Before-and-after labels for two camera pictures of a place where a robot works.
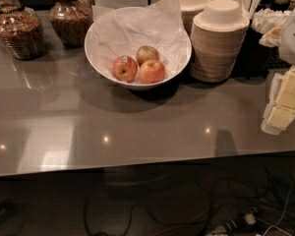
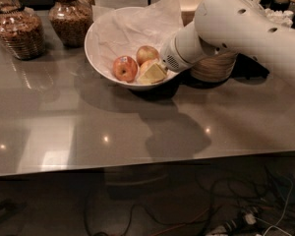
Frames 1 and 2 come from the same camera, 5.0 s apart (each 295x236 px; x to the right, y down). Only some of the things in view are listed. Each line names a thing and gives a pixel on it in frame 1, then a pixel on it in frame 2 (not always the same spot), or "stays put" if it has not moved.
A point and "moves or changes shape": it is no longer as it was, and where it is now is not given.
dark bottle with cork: [281, 2] stays put
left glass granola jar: [20, 31] stays put
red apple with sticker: [125, 69] stays put
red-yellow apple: [151, 72] moves or changes shape
